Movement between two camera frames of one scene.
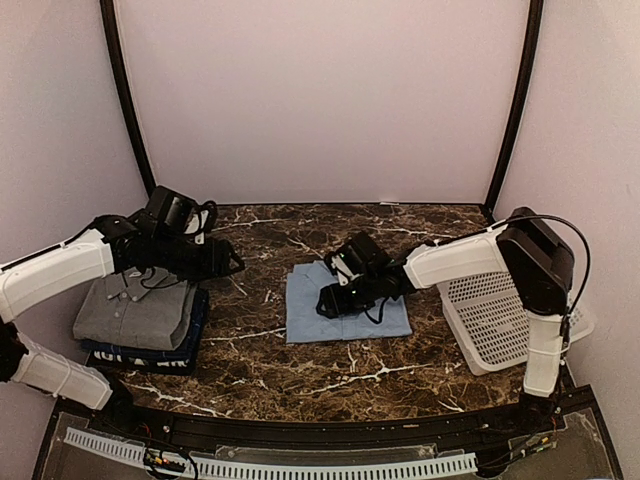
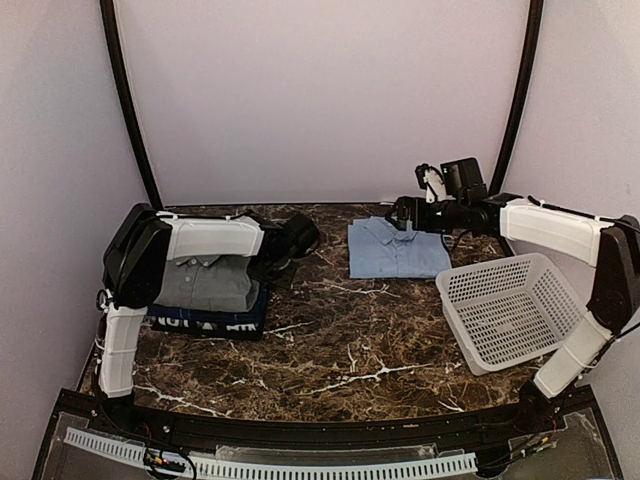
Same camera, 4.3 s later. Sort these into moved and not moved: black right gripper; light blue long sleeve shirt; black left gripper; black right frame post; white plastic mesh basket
Moved: black right gripper; light blue long sleeve shirt; black left gripper
Not moved: white plastic mesh basket; black right frame post
